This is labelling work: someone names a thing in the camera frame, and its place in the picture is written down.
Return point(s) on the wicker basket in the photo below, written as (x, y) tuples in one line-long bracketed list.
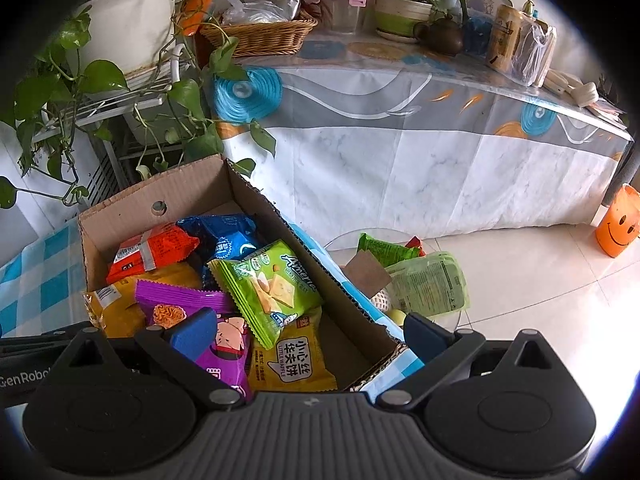
[(260, 37)]

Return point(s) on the blue white checkered tablecloth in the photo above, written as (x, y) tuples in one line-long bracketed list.
[(35, 280)]

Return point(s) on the yellow waffle snack packet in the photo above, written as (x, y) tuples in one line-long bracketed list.
[(295, 365)]

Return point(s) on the blue jar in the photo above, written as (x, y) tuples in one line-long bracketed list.
[(477, 35)]

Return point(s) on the woven round coaster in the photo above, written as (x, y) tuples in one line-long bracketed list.
[(375, 50)]

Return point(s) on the gold tin can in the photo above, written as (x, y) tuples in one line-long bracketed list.
[(505, 40)]

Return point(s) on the cardboard box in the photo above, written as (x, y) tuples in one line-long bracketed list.
[(125, 205)]

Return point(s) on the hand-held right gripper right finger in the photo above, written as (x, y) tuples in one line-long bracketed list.
[(425, 335)]

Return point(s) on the white metal plant stand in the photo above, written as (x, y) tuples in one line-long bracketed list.
[(100, 110)]

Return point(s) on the clear plastic bag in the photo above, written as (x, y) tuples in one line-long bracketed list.
[(250, 10), (537, 55)]

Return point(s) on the yellow-orange snack packet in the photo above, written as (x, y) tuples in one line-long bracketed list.
[(125, 310)]

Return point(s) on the white plastic object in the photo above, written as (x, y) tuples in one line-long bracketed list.
[(575, 91)]

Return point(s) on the green pothos plant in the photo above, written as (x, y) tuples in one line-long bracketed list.
[(100, 77)]

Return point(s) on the potted plant green-white pot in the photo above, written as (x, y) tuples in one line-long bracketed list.
[(400, 17)]

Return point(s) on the green cracker snack packet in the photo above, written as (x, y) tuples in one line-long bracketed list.
[(270, 290)]

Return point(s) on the clear container with pink lid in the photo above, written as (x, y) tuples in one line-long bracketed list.
[(345, 15)]

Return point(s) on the orange plastic object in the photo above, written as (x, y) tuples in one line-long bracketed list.
[(200, 5)]

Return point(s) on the red snack packet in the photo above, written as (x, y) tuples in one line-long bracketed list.
[(150, 252)]

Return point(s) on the light green pouch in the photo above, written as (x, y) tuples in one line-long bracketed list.
[(430, 285)]

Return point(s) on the large white plant pot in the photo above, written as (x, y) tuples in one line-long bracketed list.
[(130, 25)]

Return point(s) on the brown clay teapot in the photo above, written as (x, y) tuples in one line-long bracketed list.
[(442, 35)]

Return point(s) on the white foam fruit net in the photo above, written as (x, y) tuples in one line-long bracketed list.
[(382, 301)]

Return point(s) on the silver foil bag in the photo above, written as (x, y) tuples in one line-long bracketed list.
[(289, 0)]

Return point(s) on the orange pumpkin bucket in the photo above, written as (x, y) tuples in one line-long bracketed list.
[(615, 230)]

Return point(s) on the dark green snack packet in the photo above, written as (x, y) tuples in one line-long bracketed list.
[(385, 250)]

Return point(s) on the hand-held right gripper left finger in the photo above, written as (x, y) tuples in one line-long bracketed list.
[(192, 332)]

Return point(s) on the purple snack packet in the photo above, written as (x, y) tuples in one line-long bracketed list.
[(225, 355)]

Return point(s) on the blue round coaster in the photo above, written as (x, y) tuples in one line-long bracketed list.
[(322, 50)]

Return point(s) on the blue snack packet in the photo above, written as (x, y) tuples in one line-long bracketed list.
[(225, 240)]

